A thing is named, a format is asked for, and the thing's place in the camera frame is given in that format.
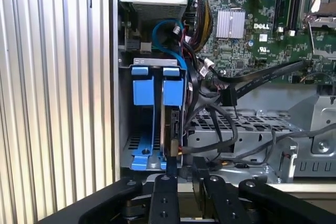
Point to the dark grey PC case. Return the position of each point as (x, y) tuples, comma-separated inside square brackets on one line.
[(115, 77)]

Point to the metal socket cover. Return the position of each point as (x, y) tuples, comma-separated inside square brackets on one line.
[(324, 51)]

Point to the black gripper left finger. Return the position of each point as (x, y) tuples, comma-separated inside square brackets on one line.
[(165, 200)]

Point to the grey metal drive cage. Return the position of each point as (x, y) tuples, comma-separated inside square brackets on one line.
[(275, 98)]

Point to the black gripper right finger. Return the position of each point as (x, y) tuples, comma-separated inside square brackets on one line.
[(225, 203)]

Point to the green motherboard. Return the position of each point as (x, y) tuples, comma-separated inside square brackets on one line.
[(262, 56)]

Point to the black RAM slot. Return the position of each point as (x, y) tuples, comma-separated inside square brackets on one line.
[(279, 1), (295, 1)]

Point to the empty blue disk carrier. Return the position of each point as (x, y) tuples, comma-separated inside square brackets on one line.
[(143, 90)]

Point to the hard disk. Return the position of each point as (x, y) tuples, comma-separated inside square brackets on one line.
[(172, 90)]

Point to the silver chipset heatsink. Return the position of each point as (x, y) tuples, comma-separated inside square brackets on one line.
[(230, 24)]

